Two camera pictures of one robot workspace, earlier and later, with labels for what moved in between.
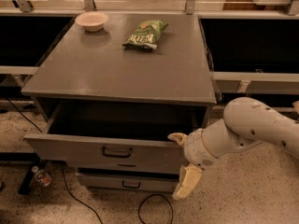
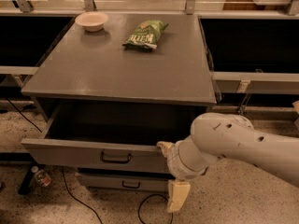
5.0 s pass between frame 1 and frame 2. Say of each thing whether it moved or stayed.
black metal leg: stayed
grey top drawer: stayed
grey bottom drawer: stayed
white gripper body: moved
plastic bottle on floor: stayed
